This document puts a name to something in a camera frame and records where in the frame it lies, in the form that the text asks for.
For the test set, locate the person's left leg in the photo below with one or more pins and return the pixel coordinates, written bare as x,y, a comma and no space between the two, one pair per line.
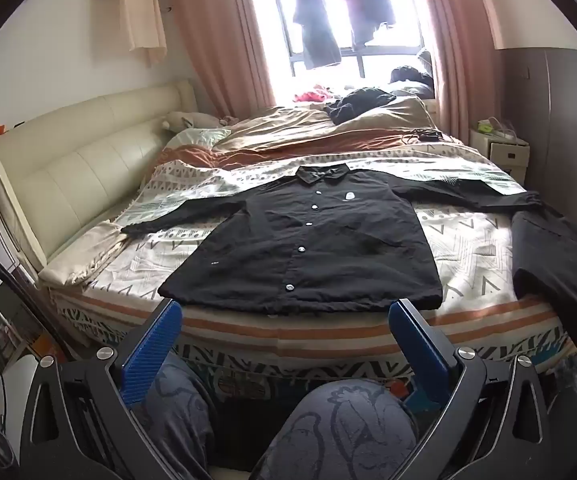
183,410

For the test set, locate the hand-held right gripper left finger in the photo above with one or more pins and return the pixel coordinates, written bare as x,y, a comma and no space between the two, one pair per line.
151,355

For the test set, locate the green tissue box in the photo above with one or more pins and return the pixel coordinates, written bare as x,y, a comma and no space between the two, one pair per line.
486,124

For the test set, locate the cream leather headboard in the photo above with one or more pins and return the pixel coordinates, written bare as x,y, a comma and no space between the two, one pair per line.
68,170

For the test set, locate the red cloth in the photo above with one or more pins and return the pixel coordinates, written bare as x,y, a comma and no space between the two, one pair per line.
313,95

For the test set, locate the dark clothes on sill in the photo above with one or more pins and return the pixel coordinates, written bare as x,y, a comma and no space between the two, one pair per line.
408,75

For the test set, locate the black clothes pile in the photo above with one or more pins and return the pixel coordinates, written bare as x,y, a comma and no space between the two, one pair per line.
358,102

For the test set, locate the cream hanging cloth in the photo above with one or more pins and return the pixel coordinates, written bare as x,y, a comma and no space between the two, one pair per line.
141,10

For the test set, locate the hanging dark garment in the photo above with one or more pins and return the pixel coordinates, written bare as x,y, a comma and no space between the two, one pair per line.
313,25
368,5

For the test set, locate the folded black garment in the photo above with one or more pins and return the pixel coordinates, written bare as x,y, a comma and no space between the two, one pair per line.
553,260

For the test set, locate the patterned bed blanket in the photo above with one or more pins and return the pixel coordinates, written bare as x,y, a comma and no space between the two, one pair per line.
468,260

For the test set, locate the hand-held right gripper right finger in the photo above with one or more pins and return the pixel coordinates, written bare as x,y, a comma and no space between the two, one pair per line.
413,342

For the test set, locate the white plush toy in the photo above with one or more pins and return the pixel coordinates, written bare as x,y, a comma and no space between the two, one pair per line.
188,120

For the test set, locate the beige pillow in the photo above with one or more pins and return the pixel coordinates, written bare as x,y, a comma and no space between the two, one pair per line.
83,255

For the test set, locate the light green pillow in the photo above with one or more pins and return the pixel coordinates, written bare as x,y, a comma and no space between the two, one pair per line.
198,137

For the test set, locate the window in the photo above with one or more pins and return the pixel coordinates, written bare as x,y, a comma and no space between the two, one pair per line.
393,52

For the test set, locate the black button shirt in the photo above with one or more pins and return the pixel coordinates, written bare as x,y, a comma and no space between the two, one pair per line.
293,230

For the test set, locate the beige and orange duvet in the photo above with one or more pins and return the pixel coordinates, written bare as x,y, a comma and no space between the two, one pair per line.
293,130

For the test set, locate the dark wardrobe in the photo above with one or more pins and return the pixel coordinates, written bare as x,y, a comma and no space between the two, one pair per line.
558,135

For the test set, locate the white nightstand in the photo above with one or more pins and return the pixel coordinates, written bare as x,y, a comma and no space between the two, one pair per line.
506,152

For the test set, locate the pink curtain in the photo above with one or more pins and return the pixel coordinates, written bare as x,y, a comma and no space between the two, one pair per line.
448,35
218,35

